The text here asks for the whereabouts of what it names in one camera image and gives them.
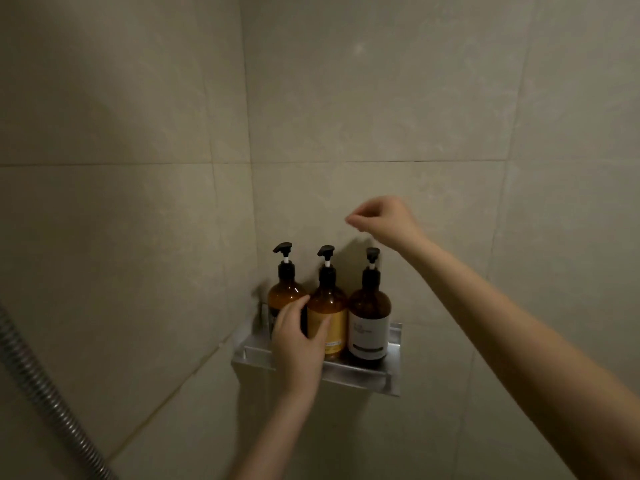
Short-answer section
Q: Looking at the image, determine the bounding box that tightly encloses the person's right hand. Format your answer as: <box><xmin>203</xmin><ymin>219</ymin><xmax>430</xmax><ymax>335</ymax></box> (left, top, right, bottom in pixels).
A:
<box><xmin>345</xmin><ymin>196</ymin><xmax>429</xmax><ymax>253</ymax></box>

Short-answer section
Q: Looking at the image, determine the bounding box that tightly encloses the person's left hand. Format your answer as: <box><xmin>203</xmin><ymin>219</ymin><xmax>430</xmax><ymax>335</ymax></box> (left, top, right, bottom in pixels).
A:
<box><xmin>271</xmin><ymin>294</ymin><xmax>333</xmax><ymax>401</ymax></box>

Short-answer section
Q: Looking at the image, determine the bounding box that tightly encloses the amber pump bottle yellow label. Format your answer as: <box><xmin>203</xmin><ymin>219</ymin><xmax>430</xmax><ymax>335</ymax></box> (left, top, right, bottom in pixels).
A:
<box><xmin>306</xmin><ymin>245</ymin><xmax>349</xmax><ymax>361</ymax></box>

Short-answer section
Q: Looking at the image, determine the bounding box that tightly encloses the amber pump bottle black label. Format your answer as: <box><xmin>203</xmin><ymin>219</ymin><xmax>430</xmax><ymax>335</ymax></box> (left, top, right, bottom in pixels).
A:
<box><xmin>267</xmin><ymin>242</ymin><xmax>310</xmax><ymax>341</ymax></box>

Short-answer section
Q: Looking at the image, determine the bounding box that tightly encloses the metal shower shelf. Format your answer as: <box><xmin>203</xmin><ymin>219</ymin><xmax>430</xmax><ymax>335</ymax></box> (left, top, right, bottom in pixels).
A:
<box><xmin>231</xmin><ymin>302</ymin><xmax>403</xmax><ymax>398</ymax></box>

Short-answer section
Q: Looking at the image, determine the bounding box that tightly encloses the amber pump bottle white label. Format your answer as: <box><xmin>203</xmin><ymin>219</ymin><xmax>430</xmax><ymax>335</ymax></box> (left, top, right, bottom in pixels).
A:
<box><xmin>347</xmin><ymin>247</ymin><xmax>393</xmax><ymax>368</ymax></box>

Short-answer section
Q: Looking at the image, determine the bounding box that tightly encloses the person's right forearm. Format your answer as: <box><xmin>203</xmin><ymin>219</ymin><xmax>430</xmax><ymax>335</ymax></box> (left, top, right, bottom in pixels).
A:
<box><xmin>402</xmin><ymin>234</ymin><xmax>640</xmax><ymax>480</ymax></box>

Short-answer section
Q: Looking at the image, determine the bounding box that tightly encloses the person's left forearm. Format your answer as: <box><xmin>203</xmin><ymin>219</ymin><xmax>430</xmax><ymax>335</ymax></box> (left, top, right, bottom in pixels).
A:
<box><xmin>227</xmin><ymin>382</ymin><xmax>323</xmax><ymax>480</ymax></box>

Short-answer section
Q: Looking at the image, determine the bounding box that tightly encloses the metal shower hose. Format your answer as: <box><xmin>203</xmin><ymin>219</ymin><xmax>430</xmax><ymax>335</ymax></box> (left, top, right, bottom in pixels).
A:
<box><xmin>0</xmin><ymin>304</ymin><xmax>119</xmax><ymax>480</ymax></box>

